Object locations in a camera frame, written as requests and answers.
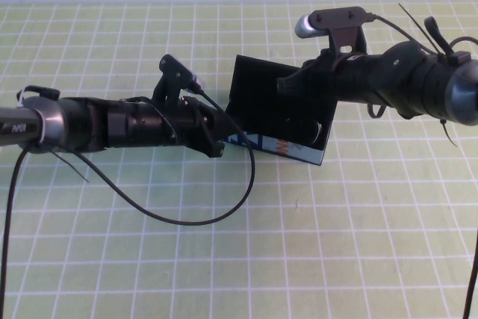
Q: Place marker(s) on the white zip tie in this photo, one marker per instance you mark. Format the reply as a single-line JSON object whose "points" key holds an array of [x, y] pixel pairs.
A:
{"points": [[42, 126]]}

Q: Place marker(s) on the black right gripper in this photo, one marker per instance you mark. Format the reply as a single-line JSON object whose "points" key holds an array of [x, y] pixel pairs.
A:
{"points": [[343, 74]]}

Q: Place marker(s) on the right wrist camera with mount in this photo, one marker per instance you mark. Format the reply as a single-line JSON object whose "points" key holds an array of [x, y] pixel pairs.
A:
{"points": [[336, 16]]}

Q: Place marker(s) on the black frame glasses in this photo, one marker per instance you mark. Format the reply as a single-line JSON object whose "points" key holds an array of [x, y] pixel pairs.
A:
{"points": [[306, 130]]}

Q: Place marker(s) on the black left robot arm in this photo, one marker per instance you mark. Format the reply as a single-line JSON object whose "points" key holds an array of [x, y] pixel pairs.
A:
{"points": [[74, 124]]}

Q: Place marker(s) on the black zip tie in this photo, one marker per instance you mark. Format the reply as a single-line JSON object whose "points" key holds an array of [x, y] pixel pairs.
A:
{"points": [[71, 167], [450, 134], [418, 27]]}

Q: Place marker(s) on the black printed glasses case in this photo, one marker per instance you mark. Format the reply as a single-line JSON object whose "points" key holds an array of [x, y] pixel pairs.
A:
{"points": [[257, 83]]}

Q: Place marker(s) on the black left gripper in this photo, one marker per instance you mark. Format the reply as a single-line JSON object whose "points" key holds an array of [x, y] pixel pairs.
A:
{"points": [[194, 124]]}

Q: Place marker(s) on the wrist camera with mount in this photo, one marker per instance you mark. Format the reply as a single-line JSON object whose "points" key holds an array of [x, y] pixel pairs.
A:
{"points": [[336, 16], [175, 70]]}

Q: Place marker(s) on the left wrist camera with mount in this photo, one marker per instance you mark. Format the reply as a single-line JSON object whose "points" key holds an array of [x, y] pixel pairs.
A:
{"points": [[175, 70]]}

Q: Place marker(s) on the green white-grid tablecloth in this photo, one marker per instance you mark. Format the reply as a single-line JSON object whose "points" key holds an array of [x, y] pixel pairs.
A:
{"points": [[239, 259]]}

